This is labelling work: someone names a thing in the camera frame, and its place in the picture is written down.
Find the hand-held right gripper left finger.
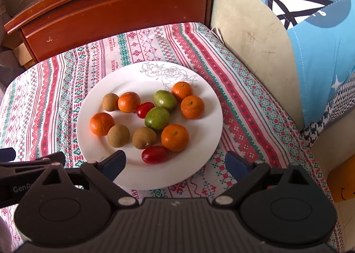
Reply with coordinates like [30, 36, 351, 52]
[36, 150, 138, 207]

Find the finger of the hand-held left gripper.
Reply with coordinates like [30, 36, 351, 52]
[0, 148, 16, 162]
[0, 151, 66, 178]

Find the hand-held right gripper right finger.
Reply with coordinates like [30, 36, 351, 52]
[212, 151, 317, 206]

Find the red cherry tomato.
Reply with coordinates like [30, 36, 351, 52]
[136, 102, 155, 119]
[141, 145, 171, 165]

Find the white plate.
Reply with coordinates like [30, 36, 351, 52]
[77, 61, 224, 190]

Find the green tomato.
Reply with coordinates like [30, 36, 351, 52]
[144, 107, 170, 131]
[154, 90, 177, 111]

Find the striped patterned bed sheet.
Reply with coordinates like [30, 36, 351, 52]
[0, 22, 344, 253]

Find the houndstooth patterned cloth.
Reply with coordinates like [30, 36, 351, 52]
[301, 74, 355, 148]

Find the cardboard box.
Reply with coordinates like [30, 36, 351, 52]
[12, 42, 36, 69]

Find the yellow box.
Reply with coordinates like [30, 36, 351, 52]
[327, 154, 355, 203]

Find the beige cushion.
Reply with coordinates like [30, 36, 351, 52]
[211, 0, 306, 131]

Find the blue cartoon pillow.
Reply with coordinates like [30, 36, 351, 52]
[223, 0, 355, 128]

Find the wooden headboard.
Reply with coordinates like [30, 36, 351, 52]
[4, 0, 225, 62]

